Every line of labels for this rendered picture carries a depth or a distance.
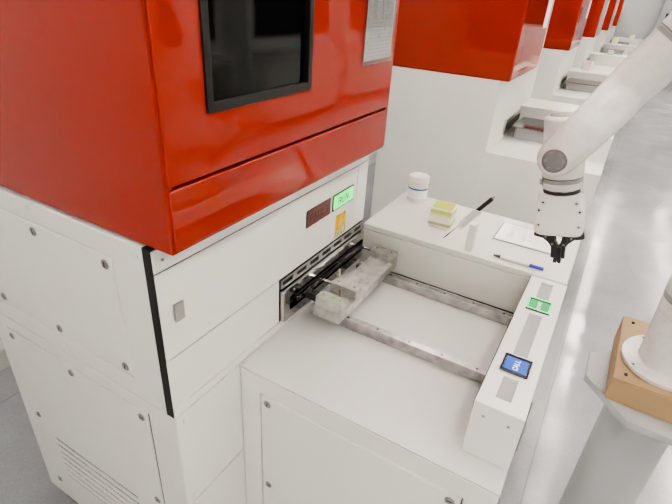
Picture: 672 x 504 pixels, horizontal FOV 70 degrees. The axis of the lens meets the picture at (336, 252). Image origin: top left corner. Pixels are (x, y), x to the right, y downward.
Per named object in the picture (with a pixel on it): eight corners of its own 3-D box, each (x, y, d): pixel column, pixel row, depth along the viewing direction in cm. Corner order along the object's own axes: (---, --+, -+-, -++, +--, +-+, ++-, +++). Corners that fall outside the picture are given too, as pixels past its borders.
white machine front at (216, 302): (167, 414, 101) (141, 247, 82) (352, 258, 164) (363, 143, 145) (177, 420, 100) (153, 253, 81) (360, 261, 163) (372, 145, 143)
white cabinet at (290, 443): (248, 559, 155) (238, 367, 116) (379, 380, 230) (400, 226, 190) (436, 692, 128) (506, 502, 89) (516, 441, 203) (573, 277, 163)
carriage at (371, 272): (313, 314, 130) (313, 305, 128) (373, 259, 158) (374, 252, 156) (338, 325, 127) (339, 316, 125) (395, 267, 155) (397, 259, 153)
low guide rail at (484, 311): (355, 272, 156) (356, 264, 155) (358, 269, 158) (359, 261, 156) (511, 327, 135) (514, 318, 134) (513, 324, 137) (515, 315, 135)
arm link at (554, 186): (536, 180, 104) (535, 193, 106) (581, 181, 100) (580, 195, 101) (543, 170, 111) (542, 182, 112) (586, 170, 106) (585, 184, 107)
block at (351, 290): (330, 290, 135) (331, 281, 134) (336, 285, 138) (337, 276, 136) (355, 300, 132) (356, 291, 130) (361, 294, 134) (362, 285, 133)
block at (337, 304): (315, 304, 129) (315, 295, 128) (321, 298, 132) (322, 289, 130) (341, 314, 126) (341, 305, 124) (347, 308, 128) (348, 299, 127)
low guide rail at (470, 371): (309, 313, 135) (309, 304, 134) (313, 309, 137) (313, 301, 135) (485, 385, 114) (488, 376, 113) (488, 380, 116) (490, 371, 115)
